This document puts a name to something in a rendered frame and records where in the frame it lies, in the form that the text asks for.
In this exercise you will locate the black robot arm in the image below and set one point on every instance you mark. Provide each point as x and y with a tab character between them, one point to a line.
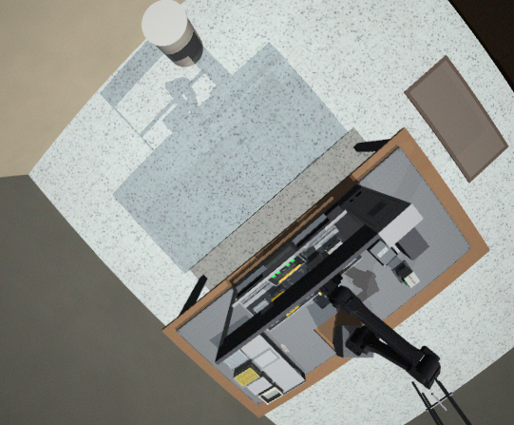
366	339

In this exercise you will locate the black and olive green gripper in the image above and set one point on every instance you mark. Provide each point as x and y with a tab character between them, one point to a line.
337	280

